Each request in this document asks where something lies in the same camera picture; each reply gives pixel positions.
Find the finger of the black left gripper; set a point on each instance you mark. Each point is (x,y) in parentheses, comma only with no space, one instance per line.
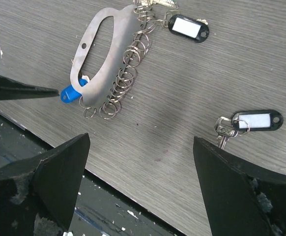
(13,90)

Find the silver key with green tag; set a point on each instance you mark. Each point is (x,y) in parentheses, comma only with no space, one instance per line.
(167,3)

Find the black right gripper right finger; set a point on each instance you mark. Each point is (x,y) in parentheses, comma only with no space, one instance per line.
(241,198)

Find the loose silver key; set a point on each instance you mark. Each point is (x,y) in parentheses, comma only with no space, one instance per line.
(224,131)

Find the black key tag on organizer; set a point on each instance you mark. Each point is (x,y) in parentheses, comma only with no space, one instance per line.
(193,29)

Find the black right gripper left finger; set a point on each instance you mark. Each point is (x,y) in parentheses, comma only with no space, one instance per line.
(38,194)

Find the blue key tag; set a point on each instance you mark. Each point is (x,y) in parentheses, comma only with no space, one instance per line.
(69,94)

